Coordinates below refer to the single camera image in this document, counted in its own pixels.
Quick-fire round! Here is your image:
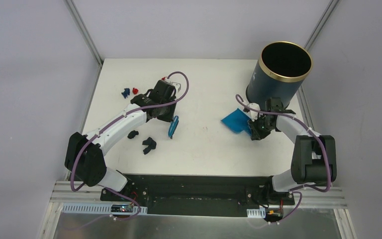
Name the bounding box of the blue plastic dustpan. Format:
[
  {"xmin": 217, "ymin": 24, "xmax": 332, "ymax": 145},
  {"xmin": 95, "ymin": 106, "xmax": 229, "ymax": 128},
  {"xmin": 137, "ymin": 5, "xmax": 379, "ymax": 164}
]
[{"xmin": 221, "ymin": 108, "xmax": 252, "ymax": 136}]

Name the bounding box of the blue hand brush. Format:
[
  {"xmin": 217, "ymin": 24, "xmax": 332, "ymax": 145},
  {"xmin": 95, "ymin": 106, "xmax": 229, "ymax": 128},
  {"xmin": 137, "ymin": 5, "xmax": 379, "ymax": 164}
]
[{"xmin": 168, "ymin": 116, "xmax": 179, "ymax": 139}]

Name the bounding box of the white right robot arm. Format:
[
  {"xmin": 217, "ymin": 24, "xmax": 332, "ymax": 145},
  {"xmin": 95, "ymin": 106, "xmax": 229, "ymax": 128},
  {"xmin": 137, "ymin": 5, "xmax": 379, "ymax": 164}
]
[{"xmin": 244, "ymin": 98, "xmax": 337, "ymax": 205}]

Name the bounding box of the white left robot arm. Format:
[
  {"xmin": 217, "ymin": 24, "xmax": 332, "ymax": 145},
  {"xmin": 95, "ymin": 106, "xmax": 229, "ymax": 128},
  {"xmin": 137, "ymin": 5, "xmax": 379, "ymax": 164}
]
[{"xmin": 64, "ymin": 80, "xmax": 179, "ymax": 201}]

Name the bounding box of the dark blue scrap top left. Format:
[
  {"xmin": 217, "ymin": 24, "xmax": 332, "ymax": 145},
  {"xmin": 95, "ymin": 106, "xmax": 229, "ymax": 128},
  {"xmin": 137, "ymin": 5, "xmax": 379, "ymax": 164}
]
[{"xmin": 121, "ymin": 88, "xmax": 130, "ymax": 99}]

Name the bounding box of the large black paper scrap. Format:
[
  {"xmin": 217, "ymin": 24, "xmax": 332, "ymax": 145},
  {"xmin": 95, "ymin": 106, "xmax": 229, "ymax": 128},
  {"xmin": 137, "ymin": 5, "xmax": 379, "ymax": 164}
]
[{"xmin": 142, "ymin": 137, "xmax": 157, "ymax": 155}]

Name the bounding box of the small black paper scrap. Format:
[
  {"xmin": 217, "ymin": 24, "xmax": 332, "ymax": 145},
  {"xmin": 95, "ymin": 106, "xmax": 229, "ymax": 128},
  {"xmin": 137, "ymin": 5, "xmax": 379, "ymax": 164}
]
[{"xmin": 127, "ymin": 130, "xmax": 139, "ymax": 139}]

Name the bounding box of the dark bin with gold rim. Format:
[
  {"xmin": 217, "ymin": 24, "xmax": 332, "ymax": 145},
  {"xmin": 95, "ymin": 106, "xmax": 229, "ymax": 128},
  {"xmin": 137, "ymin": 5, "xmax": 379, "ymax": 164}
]
[{"xmin": 245, "ymin": 41, "xmax": 313, "ymax": 109}]

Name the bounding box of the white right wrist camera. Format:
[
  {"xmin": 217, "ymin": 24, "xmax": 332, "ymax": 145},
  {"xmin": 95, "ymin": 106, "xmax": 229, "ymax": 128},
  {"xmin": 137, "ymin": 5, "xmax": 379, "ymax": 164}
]
[{"xmin": 244, "ymin": 103, "xmax": 263, "ymax": 121}]

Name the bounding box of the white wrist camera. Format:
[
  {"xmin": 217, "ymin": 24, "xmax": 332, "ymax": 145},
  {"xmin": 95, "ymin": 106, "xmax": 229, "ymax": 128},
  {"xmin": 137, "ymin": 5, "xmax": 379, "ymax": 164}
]
[
  {"xmin": 167, "ymin": 81, "xmax": 182, "ymax": 93},
  {"xmin": 244, "ymin": 103, "xmax": 263, "ymax": 121}
]

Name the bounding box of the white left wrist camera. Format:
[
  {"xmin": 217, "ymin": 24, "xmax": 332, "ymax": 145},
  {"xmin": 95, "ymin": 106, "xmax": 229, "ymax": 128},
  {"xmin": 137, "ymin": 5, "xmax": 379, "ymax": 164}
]
[{"xmin": 167, "ymin": 81, "xmax": 182, "ymax": 93}]

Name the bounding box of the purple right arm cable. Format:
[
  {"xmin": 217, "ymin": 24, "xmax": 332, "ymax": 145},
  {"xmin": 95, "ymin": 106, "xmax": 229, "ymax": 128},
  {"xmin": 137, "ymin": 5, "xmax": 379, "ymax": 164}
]
[{"xmin": 235, "ymin": 95, "xmax": 333, "ymax": 225}]

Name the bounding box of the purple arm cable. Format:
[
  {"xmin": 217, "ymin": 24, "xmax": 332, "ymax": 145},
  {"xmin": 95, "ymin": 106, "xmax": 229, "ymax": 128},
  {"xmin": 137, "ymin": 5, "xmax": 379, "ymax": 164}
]
[
  {"xmin": 70, "ymin": 71, "xmax": 190, "ymax": 221},
  {"xmin": 235, "ymin": 95, "xmax": 333, "ymax": 225}
]

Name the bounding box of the right white slotted cable duct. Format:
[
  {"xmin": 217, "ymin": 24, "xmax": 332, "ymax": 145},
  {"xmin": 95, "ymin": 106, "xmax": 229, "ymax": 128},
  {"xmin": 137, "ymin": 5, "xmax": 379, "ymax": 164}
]
[{"xmin": 246, "ymin": 207, "xmax": 266, "ymax": 219}]

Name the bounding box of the white slotted cable duct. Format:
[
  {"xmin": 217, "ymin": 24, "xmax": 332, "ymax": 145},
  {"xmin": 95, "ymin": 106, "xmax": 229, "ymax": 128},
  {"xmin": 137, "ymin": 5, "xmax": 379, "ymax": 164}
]
[
  {"xmin": 246, "ymin": 207, "xmax": 266, "ymax": 219},
  {"xmin": 61, "ymin": 203, "xmax": 139, "ymax": 216}
]

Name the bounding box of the black mounting base plate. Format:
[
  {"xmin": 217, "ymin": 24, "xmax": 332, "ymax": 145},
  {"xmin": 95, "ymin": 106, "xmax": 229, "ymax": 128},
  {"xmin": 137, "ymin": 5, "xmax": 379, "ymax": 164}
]
[{"xmin": 120, "ymin": 174, "xmax": 295, "ymax": 218}]

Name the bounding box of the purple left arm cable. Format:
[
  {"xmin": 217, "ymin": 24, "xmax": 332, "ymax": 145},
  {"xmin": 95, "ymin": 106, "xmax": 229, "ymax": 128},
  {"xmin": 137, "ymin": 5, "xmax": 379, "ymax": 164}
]
[{"xmin": 70, "ymin": 71, "xmax": 190, "ymax": 221}]

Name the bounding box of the aluminium frame rail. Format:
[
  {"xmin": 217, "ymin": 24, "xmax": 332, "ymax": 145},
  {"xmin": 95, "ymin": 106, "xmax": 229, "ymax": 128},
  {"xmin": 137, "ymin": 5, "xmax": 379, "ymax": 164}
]
[{"xmin": 50, "ymin": 181, "xmax": 347, "ymax": 209}]

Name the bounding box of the left white slotted cable duct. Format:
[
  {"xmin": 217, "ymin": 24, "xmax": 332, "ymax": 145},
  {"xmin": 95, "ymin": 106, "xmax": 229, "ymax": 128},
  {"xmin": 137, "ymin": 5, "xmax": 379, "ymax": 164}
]
[{"xmin": 61, "ymin": 203, "xmax": 139, "ymax": 216}]

